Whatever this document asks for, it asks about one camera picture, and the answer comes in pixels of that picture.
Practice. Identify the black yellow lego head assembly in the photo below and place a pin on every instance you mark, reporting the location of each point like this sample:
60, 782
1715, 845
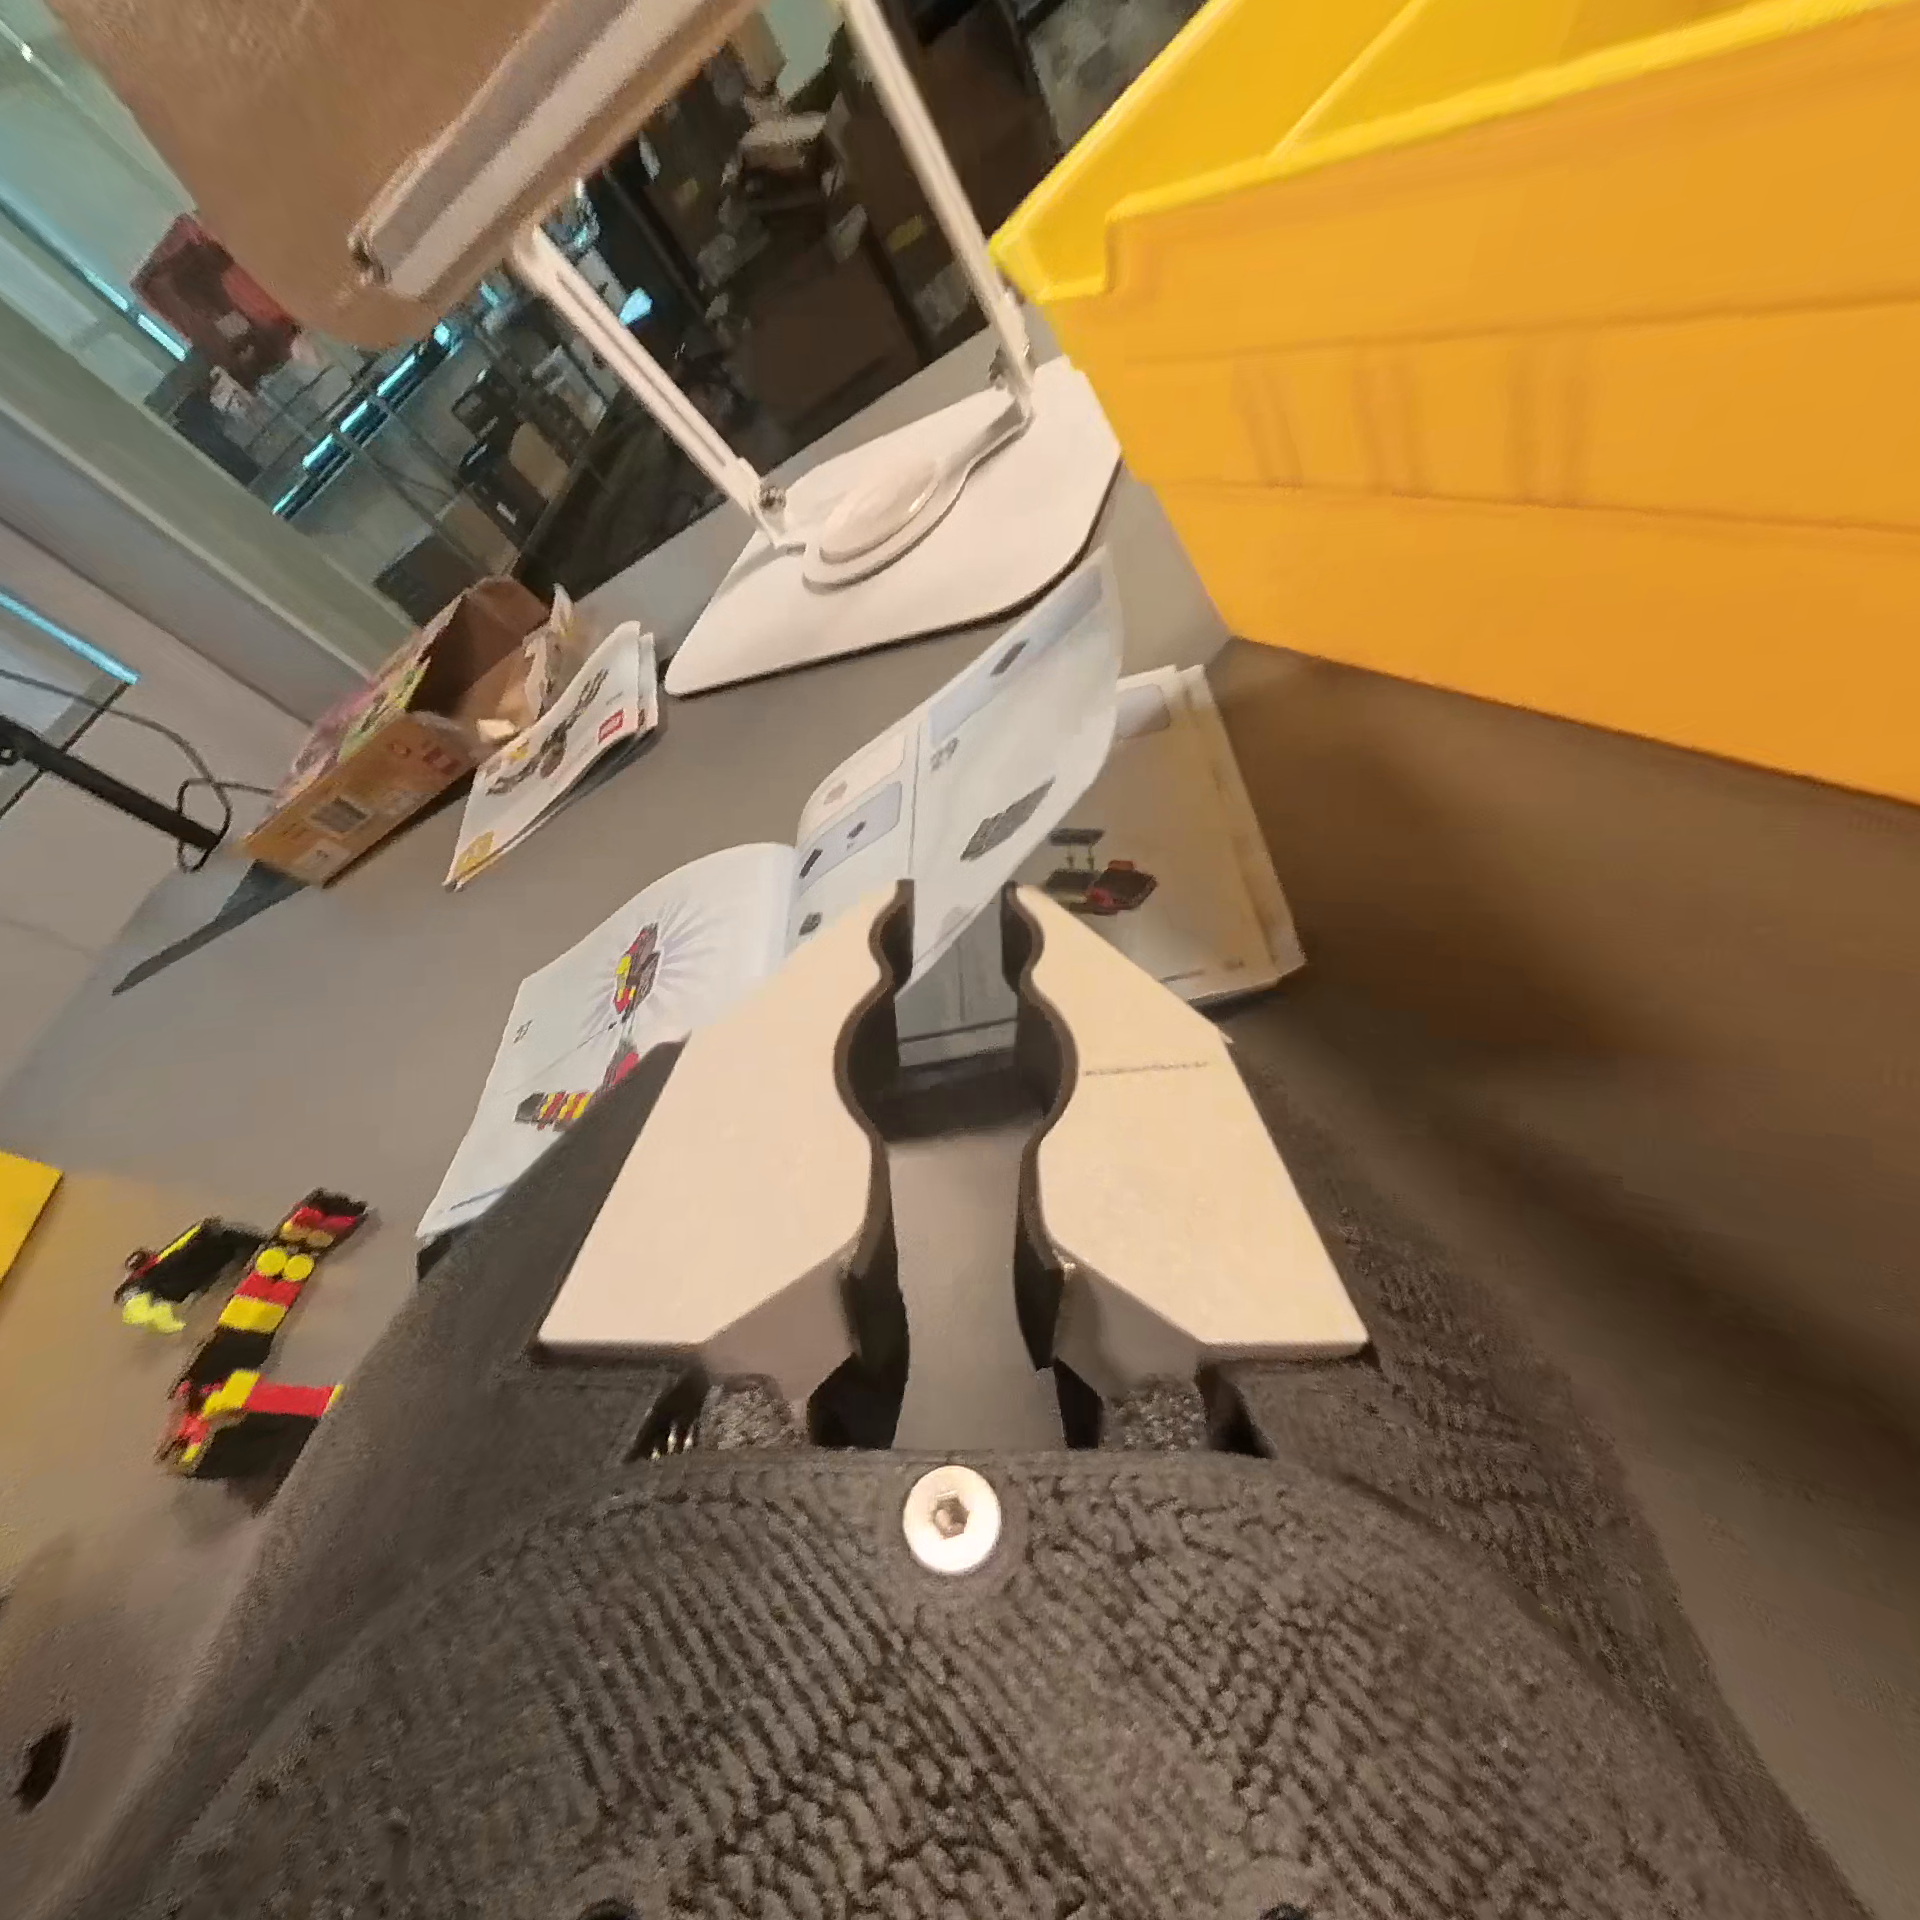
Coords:
187, 1268

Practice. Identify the colourful cardboard lego box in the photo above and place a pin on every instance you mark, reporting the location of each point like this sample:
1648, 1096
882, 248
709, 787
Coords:
375, 765

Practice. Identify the yellow plastic bin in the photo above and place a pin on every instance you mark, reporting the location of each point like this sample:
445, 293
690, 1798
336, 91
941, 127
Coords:
1499, 375

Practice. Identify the yellow flat sheet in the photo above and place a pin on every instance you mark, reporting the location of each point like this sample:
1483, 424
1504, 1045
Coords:
24, 1214

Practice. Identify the closed instruction booklet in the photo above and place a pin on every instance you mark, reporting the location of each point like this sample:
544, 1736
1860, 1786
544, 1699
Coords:
652, 692
556, 751

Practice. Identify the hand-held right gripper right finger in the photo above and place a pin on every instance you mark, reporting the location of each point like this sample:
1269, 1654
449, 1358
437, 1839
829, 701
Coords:
1184, 1202

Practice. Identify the wooden book stand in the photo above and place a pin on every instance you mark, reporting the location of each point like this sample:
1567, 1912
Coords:
931, 525

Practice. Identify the instruction booklet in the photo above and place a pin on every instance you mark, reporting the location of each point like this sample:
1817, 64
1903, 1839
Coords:
652, 692
556, 751
975, 751

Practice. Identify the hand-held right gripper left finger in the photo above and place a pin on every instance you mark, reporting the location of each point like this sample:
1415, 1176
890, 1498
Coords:
721, 1202

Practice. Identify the red yellow black lego body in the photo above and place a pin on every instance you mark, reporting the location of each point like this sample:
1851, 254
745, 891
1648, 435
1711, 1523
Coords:
253, 1319

